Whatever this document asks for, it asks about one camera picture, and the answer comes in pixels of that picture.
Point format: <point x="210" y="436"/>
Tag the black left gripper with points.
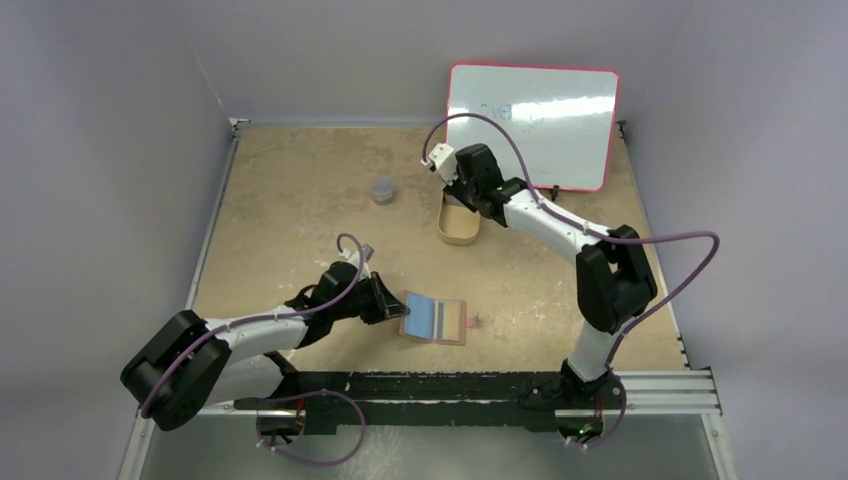
<point x="384" y="305"/>

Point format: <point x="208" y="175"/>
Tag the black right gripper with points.
<point x="460" y="195"/>

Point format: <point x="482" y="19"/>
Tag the brown leather card holder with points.
<point x="417" y="324"/>

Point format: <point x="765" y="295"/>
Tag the gold card with stripe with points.
<point x="449" y="321"/>

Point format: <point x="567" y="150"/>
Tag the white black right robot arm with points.
<point x="503" y="276"/>

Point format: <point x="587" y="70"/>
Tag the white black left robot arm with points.
<point x="181" y="369"/>

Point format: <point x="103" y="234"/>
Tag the beige oval plastic tray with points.
<point x="456" y="224"/>

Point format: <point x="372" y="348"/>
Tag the red framed whiteboard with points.
<point x="556" y="123"/>

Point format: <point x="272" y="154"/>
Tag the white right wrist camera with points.
<point x="442" y="160"/>

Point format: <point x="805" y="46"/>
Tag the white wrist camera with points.
<point x="442" y="160"/>
<point x="357" y="255"/>

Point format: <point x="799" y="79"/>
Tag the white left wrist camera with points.
<point x="357" y="255"/>

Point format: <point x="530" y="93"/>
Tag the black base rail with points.
<point x="536" y="401"/>

